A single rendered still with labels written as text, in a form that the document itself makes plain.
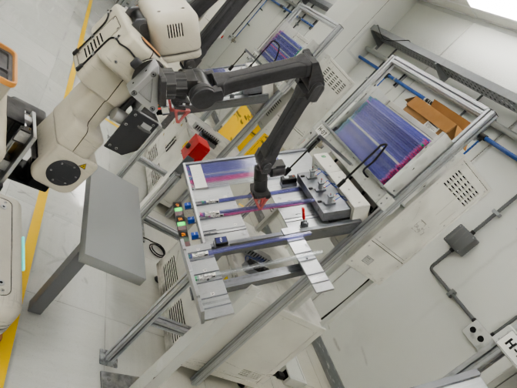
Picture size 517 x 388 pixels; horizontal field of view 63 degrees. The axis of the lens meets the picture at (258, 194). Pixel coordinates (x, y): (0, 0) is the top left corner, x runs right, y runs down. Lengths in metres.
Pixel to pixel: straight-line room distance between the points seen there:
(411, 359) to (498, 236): 1.03
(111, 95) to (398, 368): 2.65
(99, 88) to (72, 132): 0.16
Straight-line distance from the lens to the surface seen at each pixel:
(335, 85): 3.26
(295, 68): 1.35
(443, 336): 3.22
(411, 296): 3.40
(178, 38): 1.34
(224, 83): 1.28
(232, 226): 1.85
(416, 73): 2.30
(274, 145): 1.56
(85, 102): 1.43
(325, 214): 1.87
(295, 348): 2.45
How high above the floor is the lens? 1.46
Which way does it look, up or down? 15 degrees down
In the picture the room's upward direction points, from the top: 45 degrees clockwise
